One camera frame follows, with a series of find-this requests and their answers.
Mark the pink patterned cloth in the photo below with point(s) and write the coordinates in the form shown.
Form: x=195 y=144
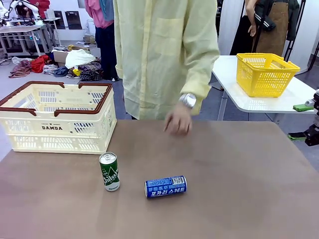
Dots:
x=21 y=69

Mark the blue sports drink can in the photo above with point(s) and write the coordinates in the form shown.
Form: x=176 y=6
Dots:
x=165 y=189

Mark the open cardboard box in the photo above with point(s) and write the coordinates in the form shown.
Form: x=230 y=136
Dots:
x=58 y=56

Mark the black stand legs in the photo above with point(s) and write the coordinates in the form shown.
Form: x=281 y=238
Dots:
x=289 y=51

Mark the apron person's bare hand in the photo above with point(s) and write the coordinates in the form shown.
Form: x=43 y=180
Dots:
x=253 y=30

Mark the light floral cloth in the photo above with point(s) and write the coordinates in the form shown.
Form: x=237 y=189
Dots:
x=49 y=69

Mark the person in red top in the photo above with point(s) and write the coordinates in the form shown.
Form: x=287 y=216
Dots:
x=42 y=6

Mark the dark patterned clothes heap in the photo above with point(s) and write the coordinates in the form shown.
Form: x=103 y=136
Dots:
x=91 y=72

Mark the person's left forearm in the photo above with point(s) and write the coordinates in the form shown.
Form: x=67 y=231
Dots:
x=199 y=82

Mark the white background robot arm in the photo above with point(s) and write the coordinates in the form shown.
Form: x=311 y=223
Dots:
x=3 y=12
x=33 y=10

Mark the large black wall panel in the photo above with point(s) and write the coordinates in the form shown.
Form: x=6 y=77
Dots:
x=74 y=20

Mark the grey background work table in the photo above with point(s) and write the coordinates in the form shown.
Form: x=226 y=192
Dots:
x=15 y=29

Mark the person in yellow shirt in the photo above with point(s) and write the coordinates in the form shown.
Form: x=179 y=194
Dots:
x=154 y=49

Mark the person's right forearm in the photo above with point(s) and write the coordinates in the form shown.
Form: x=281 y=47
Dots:
x=119 y=69

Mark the red crumpled cloth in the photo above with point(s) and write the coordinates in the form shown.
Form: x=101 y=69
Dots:
x=40 y=63

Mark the green soda can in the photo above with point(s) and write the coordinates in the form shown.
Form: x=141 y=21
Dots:
x=109 y=174

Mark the black slanted pole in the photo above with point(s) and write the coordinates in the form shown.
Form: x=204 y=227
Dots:
x=314 y=56

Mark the white carton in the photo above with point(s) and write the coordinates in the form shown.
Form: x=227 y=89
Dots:
x=91 y=26

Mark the yellow plastic basket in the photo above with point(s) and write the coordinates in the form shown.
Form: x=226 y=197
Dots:
x=261 y=82

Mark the white side table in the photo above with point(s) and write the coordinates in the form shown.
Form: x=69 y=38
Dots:
x=224 y=72

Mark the small cardboard box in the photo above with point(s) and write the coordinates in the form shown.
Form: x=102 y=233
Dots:
x=89 y=39

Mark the blue crumpled cloth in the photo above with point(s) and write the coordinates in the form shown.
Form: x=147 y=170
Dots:
x=61 y=72

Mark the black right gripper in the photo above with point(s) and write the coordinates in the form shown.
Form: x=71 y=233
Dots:
x=317 y=99

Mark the narrow black wall panel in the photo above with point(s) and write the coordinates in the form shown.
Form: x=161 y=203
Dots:
x=60 y=21

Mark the black hanging garment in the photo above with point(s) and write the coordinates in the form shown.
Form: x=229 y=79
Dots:
x=243 y=37

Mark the person in pink jacket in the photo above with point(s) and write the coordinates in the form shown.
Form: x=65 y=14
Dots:
x=99 y=15

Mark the person's left hand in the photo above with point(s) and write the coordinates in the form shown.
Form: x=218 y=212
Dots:
x=179 y=122

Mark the white crumpled cloth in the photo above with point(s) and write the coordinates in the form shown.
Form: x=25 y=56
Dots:
x=79 y=57

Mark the person in brown apron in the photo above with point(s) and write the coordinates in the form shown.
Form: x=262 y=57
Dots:
x=276 y=30

